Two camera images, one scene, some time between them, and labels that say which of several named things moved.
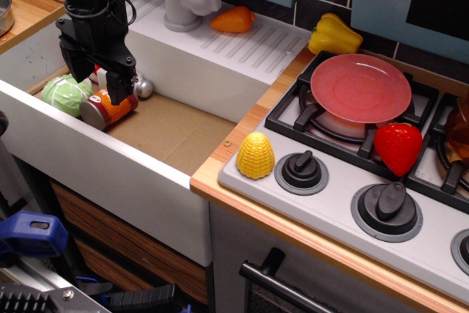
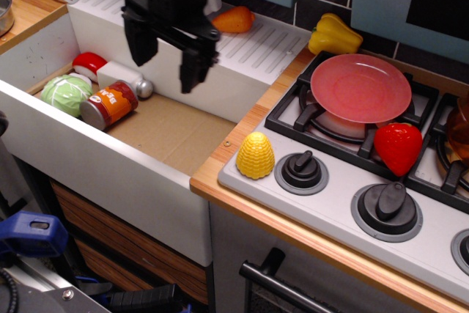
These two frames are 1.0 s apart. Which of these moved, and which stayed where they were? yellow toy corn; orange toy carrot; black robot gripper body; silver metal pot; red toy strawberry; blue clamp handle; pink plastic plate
Moved: black robot gripper body
Stayed: silver metal pot; pink plastic plate; red toy strawberry; blue clamp handle; yellow toy corn; orange toy carrot
